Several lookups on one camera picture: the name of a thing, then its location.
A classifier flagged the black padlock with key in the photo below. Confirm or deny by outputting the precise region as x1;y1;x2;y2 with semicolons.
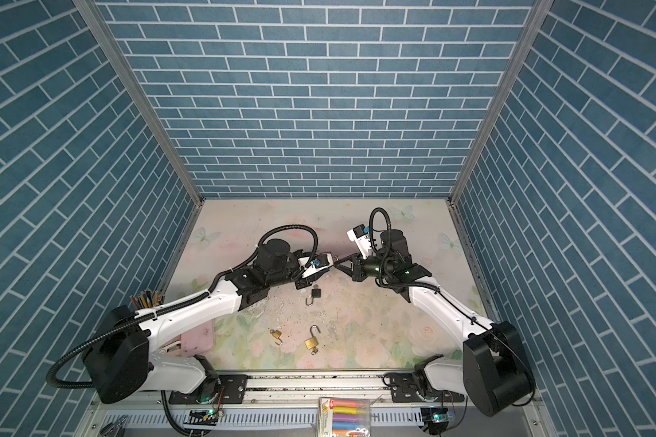
305;285;322;307

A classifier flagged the pink pencil cup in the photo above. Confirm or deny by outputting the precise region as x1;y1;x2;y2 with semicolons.
129;290;162;311

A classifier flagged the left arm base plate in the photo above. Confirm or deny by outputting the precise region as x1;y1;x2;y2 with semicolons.
168;374;249;406

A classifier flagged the small brass padlock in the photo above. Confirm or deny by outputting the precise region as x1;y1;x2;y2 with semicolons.
269;329;282;346

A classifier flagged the highlighter marker pack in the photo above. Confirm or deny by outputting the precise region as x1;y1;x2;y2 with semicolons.
316;397;372;437

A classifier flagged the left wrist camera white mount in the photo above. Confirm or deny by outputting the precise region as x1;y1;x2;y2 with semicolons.
300;253;333;282

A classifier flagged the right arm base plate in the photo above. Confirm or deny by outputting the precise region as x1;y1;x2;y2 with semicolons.
382;371;465;403

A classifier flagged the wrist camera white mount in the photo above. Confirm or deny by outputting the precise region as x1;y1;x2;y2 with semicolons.
300;253;333;282
346;224;376;260

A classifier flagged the aluminium rail frame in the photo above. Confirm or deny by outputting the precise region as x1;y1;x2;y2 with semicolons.
74;370;559;436

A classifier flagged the large brass padlock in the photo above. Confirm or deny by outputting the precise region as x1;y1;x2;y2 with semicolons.
304;325;321;355

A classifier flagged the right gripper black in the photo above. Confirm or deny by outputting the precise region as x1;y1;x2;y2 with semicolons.
334;251;395;282

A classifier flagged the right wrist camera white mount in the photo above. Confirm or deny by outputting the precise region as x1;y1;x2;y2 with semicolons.
346;224;376;260

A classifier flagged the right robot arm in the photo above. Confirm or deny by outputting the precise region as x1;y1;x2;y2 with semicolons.
333;208;537;417

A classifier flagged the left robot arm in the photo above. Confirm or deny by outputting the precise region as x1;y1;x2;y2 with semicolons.
46;224;335;404

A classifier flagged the pink pencil case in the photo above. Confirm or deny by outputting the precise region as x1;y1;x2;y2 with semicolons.
164;320;215;357

